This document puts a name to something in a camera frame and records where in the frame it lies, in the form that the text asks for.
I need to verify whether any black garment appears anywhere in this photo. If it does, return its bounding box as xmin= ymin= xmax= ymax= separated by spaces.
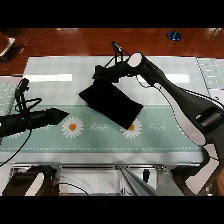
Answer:
xmin=78 ymin=79 xmax=145 ymax=131

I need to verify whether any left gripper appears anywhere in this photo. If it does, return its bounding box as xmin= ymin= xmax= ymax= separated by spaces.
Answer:
xmin=39 ymin=107 xmax=60 ymax=126

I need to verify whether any silver frame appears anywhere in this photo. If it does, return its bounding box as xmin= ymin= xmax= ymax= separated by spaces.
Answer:
xmin=0 ymin=162 xmax=188 ymax=197

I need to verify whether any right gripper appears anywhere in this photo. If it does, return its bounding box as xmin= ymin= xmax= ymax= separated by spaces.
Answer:
xmin=92 ymin=64 xmax=118 ymax=83

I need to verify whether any blue round object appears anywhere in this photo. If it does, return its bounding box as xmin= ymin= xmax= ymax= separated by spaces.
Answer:
xmin=166 ymin=31 xmax=182 ymax=42

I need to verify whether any black cable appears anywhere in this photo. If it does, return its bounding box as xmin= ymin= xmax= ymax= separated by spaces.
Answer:
xmin=0 ymin=125 xmax=34 ymax=168
xmin=58 ymin=181 xmax=90 ymax=197

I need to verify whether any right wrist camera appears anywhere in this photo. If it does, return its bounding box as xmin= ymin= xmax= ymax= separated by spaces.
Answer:
xmin=110 ymin=40 xmax=131 ymax=66

